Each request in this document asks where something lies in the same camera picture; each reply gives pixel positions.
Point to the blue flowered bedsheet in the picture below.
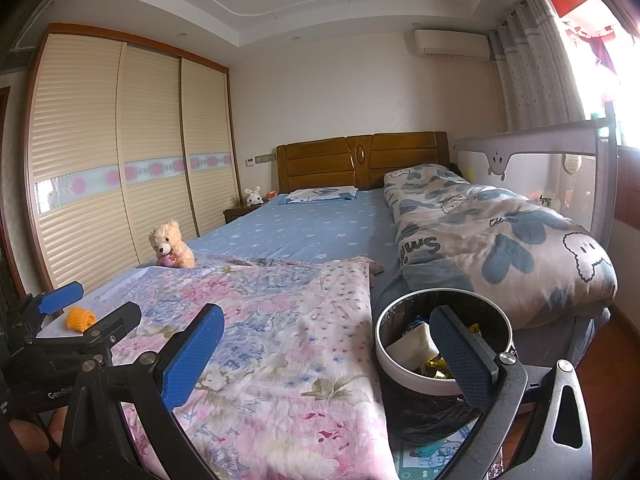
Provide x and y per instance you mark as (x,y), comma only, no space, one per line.
(310,225)

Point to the red-brown drawer cabinet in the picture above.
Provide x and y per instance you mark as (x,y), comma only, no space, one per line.
(630,185)

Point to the dark wooden door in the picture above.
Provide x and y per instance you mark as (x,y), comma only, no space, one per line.
(7,185)

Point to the grey wall panel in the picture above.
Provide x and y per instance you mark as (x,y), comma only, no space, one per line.
(265,158)

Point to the small yellow foam net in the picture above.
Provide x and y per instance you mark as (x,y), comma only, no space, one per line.
(80,319)

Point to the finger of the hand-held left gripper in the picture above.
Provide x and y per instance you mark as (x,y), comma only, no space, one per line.
(112,325)
(60,297)

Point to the red hanging cloth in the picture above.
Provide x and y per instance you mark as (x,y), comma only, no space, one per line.
(590,30)

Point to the white rabbit toy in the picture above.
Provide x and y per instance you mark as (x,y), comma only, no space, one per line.
(253,196)

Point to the teal play mat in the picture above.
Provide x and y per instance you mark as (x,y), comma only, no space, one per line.
(430,457)

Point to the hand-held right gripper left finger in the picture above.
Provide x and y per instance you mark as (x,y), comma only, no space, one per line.
(192,355)

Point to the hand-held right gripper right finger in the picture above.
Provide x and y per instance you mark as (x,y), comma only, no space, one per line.
(460,355)

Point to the white air conditioner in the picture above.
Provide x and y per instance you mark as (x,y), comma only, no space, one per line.
(450,42)

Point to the blue and white pillow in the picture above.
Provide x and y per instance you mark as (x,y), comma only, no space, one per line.
(320,194)

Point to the yellow snack wrapper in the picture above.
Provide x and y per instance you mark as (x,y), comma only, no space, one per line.
(436,366)

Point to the grey bed guard rail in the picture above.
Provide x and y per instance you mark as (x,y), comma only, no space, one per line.
(525,145)

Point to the person's left hand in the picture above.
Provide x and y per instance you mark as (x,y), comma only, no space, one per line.
(30,437)

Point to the pink floral blanket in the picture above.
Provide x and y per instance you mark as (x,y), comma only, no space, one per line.
(275,360)

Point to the grey dotted curtain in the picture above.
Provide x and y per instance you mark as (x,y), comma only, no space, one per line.
(535,70)

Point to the cream teddy bear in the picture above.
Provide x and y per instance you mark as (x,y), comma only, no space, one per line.
(170,247)

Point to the cream sliding-door wardrobe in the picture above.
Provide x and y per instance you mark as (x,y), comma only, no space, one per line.
(100,125)

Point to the wooden bed headboard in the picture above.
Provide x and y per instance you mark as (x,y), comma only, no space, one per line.
(320,160)

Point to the black trash bin white rim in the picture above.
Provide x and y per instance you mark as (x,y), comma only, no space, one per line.
(400,380)

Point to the wooden nightstand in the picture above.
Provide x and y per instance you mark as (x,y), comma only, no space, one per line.
(235,214)

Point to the heart-print quilt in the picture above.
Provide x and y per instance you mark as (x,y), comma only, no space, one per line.
(500,240)

